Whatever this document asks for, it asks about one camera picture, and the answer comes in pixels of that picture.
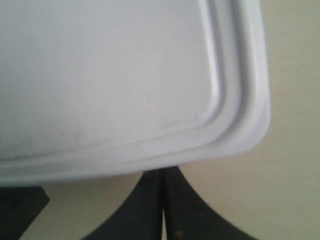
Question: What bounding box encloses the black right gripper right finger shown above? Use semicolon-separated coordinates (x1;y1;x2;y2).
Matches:
162;167;254;240

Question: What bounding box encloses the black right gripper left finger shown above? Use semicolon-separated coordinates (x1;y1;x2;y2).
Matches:
84;170;163;240

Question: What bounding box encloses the white lidded plastic container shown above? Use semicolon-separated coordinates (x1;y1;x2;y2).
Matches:
0;0;270;187

